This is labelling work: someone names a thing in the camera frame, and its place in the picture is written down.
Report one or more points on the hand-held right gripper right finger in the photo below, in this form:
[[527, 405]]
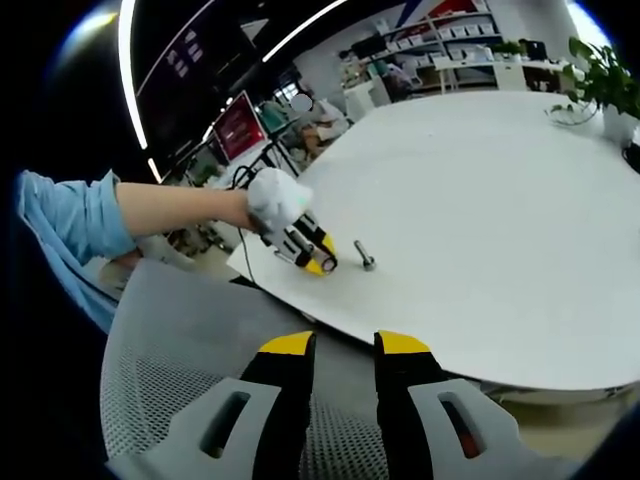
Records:
[[475, 435]]

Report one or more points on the small green desk plant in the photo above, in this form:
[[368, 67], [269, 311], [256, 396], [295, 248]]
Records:
[[509, 49]]

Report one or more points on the grey mesh chair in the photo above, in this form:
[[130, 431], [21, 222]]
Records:
[[200, 325]]

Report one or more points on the white shelving unit with boxes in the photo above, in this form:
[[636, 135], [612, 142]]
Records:
[[450, 35]]

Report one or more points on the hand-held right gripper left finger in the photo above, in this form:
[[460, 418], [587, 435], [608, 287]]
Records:
[[225, 435]]

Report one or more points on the small black object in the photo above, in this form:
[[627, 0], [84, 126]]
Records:
[[632, 157]]

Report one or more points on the white background desk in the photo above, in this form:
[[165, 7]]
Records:
[[510, 75]]

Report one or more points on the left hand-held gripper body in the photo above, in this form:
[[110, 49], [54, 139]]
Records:
[[277, 200]]

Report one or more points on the white ceiling light strip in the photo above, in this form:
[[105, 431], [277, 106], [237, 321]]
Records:
[[305, 30], [131, 75]]

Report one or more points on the red monitor screen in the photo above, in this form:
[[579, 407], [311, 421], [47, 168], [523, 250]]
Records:
[[240, 127]]

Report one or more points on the green potted plant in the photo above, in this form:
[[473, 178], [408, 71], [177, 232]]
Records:
[[607, 75]]

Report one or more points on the large steel threaded stud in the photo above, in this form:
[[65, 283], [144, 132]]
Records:
[[361, 252]]

